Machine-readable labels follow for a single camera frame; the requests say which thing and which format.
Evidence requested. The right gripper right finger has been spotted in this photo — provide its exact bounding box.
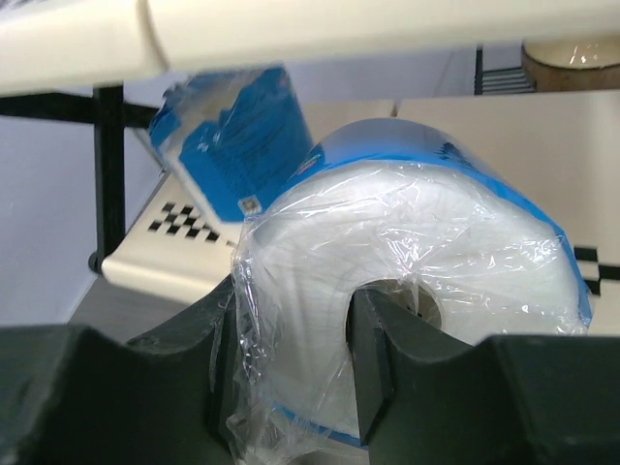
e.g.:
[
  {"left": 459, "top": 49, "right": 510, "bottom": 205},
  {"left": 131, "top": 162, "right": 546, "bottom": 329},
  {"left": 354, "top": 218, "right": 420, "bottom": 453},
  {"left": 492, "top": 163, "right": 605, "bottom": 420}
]
[{"left": 347, "top": 288, "right": 619, "bottom": 464}]

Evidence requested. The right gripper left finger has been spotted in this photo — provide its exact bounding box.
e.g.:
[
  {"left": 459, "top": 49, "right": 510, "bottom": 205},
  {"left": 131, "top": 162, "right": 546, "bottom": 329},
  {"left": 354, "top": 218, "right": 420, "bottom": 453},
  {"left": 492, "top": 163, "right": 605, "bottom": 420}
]
[{"left": 1, "top": 279, "right": 234, "bottom": 464}]

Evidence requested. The blue roll front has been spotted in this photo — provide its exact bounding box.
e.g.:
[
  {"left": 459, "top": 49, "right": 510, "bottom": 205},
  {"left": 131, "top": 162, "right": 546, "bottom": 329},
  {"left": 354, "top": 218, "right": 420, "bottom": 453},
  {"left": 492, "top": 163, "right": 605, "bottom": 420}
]
[{"left": 229, "top": 118, "right": 592, "bottom": 464}]

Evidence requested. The blue roll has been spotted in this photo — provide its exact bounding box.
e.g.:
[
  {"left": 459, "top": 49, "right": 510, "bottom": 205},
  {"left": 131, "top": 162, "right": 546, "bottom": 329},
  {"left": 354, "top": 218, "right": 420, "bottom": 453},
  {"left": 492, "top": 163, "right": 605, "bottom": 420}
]
[
  {"left": 149, "top": 66, "right": 314, "bottom": 223},
  {"left": 229, "top": 118, "right": 592, "bottom": 464}
]

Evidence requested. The cream paper roll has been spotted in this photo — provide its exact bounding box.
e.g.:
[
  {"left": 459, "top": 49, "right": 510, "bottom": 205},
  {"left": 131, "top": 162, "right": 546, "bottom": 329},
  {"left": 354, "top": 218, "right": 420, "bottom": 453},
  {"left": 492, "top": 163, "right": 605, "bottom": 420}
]
[{"left": 521, "top": 34, "right": 619, "bottom": 92}]

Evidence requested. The cream three-tier checkered shelf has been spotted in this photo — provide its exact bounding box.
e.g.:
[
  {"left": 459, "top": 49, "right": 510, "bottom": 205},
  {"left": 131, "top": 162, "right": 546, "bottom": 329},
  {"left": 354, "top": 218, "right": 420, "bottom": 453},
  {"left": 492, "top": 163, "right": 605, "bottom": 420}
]
[{"left": 1, "top": 1, "right": 619, "bottom": 323}]

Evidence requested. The black wire basket rack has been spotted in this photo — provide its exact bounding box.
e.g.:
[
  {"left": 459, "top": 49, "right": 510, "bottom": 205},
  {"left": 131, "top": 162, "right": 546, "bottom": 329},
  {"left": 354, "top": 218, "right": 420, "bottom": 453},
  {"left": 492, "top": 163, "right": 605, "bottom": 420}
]
[{"left": 474, "top": 67, "right": 535, "bottom": 96}]

